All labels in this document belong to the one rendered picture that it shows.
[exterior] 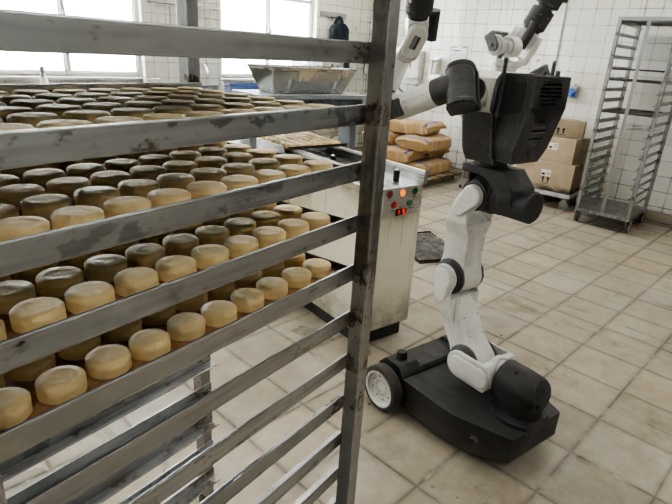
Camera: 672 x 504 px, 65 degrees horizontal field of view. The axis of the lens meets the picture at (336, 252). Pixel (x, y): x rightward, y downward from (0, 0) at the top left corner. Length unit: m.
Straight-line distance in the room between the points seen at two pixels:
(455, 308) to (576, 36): 4.57
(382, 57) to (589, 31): 5.52
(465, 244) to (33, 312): 1.68
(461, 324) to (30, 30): 1.88
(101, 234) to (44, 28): 0.19
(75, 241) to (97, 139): 0.10
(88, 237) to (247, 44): 0.28
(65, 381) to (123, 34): 0.36
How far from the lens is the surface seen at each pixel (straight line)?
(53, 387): 0.65
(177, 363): 0.68
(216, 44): 0.62
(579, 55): 6.31
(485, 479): 2.13
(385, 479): 2.04
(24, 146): 0.51
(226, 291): 0.83
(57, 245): 0.54
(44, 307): 0.61
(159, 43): 0.57
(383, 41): 0.83
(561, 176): 5.89
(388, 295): 2.69
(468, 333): 2.16
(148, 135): 0.57
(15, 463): 1.18
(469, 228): 2.03
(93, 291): 0.63
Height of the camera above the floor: 1.41
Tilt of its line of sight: 21 degrees down
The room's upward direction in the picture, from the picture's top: 4 degrees clockwise
